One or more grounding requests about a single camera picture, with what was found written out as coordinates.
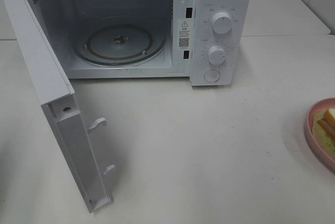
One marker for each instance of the round white door button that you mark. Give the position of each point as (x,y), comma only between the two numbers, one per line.
(212,76)

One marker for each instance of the white timer knob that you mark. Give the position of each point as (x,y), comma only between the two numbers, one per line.
(216,55)

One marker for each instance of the white bread sandwich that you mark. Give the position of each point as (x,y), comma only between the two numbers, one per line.
(323,130)

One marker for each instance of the pink round plate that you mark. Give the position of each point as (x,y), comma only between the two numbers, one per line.
(316,149)

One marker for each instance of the white microwave door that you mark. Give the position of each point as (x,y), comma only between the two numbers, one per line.
(57,99)

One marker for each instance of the glass microwave turntable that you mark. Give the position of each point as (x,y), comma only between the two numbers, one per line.
(120,41)

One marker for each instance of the white microwave oven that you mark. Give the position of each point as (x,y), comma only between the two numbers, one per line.
(185,50)

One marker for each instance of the upper white power knob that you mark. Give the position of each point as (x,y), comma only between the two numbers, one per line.
(221,22)

